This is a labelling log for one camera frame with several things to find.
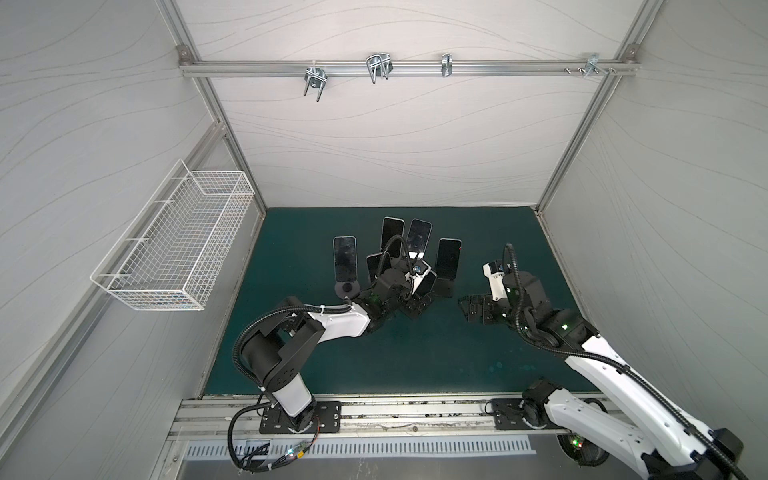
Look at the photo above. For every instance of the metal u-bolt clamp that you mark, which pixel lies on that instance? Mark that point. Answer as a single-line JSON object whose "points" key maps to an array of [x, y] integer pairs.
{"points": [[379, 65], [316, 79]]}

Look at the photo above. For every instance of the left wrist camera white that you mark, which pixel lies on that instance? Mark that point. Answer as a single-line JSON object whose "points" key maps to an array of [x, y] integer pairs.
{"points": [[419, 271]]}

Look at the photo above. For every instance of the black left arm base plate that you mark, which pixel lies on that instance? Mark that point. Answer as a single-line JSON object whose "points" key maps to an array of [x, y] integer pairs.
{"points": [[318, 416]]}

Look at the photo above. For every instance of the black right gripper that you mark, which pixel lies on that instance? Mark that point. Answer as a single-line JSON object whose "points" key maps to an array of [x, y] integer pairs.
{"points": [[486, 306]]}

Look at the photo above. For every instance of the aluminium top cross bar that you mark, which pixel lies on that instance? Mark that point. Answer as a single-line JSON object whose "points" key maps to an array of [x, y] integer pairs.
{"points": [[401, 68]]}

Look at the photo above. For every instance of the white slotted cable duct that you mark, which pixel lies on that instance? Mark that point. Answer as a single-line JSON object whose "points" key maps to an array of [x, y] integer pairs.
{"points": [[330, 447]]}

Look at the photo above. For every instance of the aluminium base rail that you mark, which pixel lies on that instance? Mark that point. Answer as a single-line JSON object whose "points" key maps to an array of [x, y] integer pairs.
{"points": [[207, 418]]}

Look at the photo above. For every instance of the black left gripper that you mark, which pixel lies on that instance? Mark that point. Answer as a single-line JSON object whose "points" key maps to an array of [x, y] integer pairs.
{"points": [[416, 304]]}

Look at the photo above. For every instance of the pink phone on back stand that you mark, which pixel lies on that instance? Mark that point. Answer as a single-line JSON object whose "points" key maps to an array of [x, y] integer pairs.
{"points": [[417, 238]]}

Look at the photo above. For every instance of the metal u-bolt clamp middle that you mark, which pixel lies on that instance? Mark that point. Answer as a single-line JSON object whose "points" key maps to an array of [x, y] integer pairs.
{"points": [[379, 65]]}

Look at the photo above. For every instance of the phone on far-left stand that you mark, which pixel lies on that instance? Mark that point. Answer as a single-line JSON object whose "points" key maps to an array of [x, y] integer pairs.
{"points": [[345, 258]]}

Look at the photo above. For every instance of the small metal bracket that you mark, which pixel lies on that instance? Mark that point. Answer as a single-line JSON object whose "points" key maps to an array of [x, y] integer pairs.
{"points": [[446, 65]]}

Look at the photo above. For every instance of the silver phone black screen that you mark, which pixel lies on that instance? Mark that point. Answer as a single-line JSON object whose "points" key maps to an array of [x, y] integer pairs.
{"points": [[426, 284]]}

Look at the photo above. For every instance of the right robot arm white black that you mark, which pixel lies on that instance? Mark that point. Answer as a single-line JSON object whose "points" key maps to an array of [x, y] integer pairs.
{"points": [[656, 438]]}

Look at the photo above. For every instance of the metal bolt bracket right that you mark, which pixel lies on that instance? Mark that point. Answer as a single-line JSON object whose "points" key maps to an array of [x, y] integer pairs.
{"points": [[591, 67]]}

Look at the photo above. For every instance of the metal u-bolt clamp left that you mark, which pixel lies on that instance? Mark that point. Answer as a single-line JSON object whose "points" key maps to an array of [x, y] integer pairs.
{"points": [[316, 79]]}

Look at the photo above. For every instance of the purple phone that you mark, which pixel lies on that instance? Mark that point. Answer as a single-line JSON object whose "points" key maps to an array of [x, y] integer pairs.
{"points": [[377, 263]]}

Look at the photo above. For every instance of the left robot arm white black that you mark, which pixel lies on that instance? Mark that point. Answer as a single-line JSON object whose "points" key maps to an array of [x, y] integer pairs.
{"points": [[272, 350]]}

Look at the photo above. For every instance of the white wire basket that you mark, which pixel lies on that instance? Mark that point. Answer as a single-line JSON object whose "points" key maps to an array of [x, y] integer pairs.
{"points": [[170, 255]]}

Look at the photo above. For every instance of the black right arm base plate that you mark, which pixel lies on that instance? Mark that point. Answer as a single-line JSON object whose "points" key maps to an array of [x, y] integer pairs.
{"points": [[516, 414]]}

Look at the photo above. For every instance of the teal phone on black stand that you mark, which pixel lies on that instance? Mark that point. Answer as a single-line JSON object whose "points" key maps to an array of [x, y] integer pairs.
{"points": [[448, 258]]}

